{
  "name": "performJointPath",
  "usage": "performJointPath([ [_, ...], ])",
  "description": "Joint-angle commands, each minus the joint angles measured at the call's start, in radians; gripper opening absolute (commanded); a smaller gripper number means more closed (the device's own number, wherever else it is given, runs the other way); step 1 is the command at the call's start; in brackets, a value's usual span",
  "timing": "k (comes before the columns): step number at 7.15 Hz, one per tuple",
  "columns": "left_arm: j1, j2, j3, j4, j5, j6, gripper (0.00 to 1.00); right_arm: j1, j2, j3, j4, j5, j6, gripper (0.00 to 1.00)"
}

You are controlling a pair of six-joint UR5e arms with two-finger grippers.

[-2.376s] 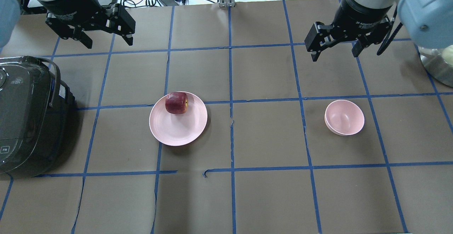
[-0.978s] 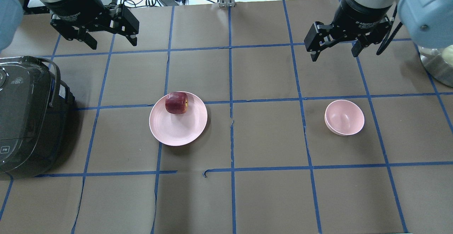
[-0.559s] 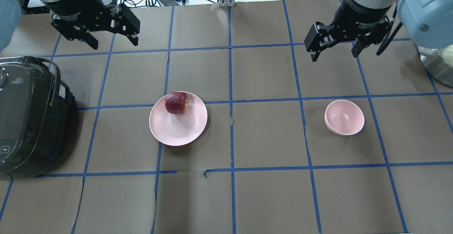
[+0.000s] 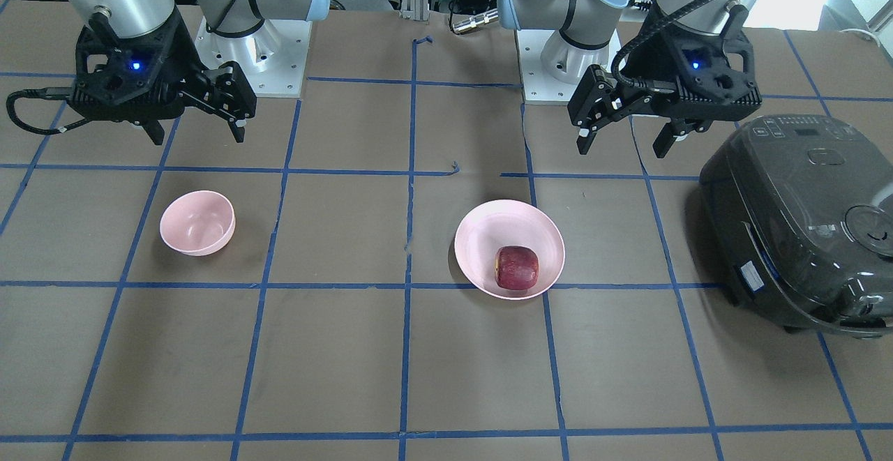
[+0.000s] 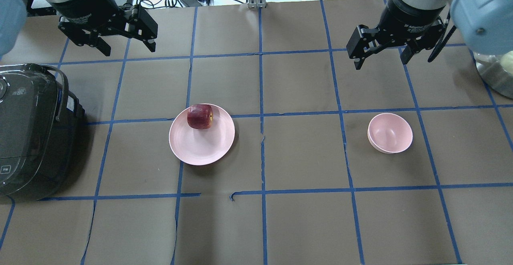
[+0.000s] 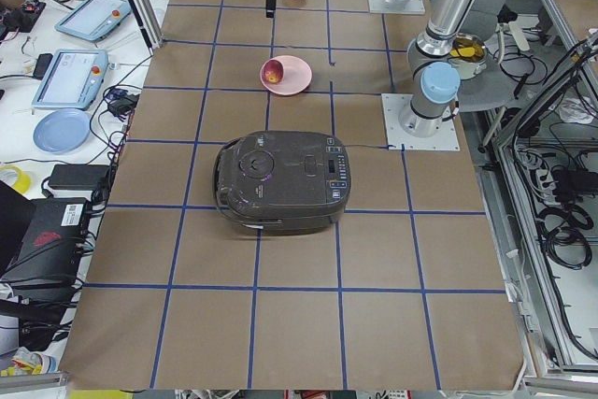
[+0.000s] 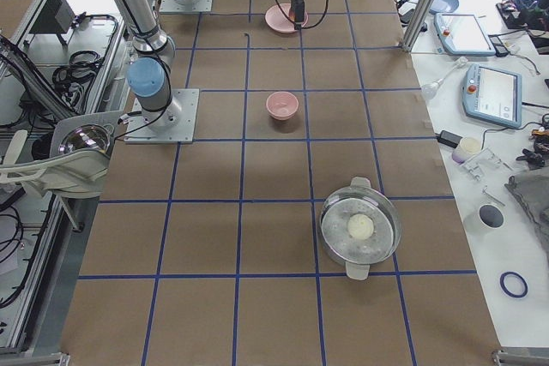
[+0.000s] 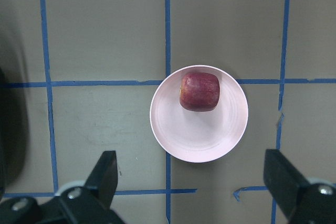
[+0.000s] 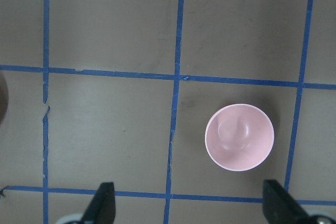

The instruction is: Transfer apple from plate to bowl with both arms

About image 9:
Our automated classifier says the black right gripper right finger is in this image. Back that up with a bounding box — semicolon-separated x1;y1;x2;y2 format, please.
262;179;309;224

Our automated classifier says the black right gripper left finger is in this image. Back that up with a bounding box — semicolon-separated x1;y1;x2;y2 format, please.
80;182;116;224

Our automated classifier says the pink bowl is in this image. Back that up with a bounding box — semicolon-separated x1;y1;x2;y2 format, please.
204;104;275;172

